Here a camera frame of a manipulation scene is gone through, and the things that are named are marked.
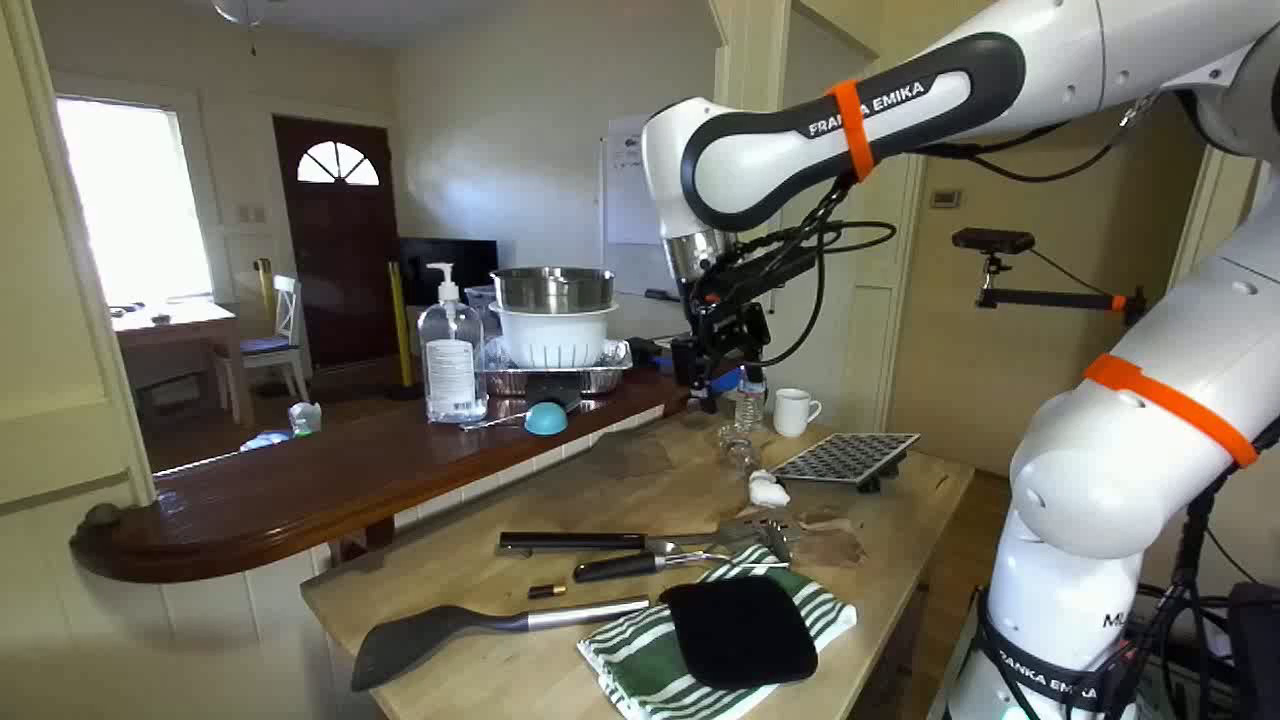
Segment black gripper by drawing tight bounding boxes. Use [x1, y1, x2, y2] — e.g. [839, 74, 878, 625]
[683, 292, 775, 402]

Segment blue ball with black handle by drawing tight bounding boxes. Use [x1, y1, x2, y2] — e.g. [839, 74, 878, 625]
[518, 402, 572, 445]

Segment small white object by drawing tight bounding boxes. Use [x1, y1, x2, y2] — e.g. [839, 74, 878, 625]
[742, 468, 796, 511]

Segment clear plastic water bottle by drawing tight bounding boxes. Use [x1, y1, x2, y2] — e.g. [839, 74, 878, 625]
[716, 379, 766, 474]

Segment white mug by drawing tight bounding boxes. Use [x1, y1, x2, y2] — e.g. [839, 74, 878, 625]
[766, 384, 828, 445]

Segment dark grid panel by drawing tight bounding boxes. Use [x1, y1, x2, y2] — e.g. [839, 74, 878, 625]
[771, 429, 924, 495]

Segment metal tray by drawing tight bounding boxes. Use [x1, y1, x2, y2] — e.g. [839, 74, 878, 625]
[475, 355, 634, 406]

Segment white plastic strainer basket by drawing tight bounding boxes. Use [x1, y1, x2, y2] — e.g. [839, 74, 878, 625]
[498, 307, 622, 374]

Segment stainless steel pot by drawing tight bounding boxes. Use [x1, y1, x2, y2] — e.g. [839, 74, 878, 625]
[491, 265, 620, 322]

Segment black metal tongs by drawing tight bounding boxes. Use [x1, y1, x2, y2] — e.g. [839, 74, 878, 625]
[491, 516, 792, 566]

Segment clear plastic bag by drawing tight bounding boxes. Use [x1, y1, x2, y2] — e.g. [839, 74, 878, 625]
[457, 409, 532, 437]

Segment black cloth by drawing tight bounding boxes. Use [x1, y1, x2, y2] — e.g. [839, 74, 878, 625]
[656, 574, 821, 693]

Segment clear hand sanitizer pump bottle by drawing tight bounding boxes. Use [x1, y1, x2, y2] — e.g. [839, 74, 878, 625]
[417, 260, 488, 429]

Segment black monitor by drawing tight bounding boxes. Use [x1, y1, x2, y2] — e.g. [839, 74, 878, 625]
[395, 236, 503, 349]

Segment green white striped towel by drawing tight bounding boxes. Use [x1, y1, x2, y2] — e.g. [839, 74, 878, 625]
[572, 542, 859, 720]

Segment yellow stick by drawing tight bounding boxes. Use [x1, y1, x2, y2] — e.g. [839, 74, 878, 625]
[384, 258, 421, 393]

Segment dark brown door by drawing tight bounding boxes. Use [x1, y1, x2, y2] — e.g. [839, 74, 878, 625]
[271, 114, 402, 378]

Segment dark wooden counter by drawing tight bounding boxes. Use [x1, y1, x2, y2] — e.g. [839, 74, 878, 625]
[66, 374, 693, 589]

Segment white chair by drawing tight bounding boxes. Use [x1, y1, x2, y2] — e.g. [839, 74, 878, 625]
[215, 274, 310, 429]

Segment small wooden side table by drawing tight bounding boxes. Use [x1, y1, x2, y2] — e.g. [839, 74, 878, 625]
[112, 295, 243, 434]

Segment black box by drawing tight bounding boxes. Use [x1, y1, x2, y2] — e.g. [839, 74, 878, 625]
[1224, 580, 1280, 720]

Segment bright window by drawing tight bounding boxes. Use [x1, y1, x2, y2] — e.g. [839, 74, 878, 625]
[52, 91, 215, 316]

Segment black wrist cables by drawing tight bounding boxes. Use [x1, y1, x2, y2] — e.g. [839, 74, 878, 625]
[693, 125, 1136, 374]

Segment black handled knife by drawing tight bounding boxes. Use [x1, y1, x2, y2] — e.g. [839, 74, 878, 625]
[572, 545, 733, 589]

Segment orange strap on forearm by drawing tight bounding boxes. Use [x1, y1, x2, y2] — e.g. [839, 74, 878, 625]
[828, 76, 878, 186]

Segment black external camera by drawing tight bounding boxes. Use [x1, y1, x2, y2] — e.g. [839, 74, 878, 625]
[949, 223, 1040, 260]

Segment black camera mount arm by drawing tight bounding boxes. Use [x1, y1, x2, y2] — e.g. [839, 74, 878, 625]
[972, 254, 1149, 325]

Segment black spatula with metal handle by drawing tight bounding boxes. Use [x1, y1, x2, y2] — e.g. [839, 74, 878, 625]
[349, 592, 656, 698]

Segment orange strap on lower link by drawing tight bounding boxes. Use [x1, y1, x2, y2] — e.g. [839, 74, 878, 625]
[1080, 349, 1265, 474]

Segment black base cables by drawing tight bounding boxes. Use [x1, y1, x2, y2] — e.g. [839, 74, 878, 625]
[1093, 491, 1280, 720]

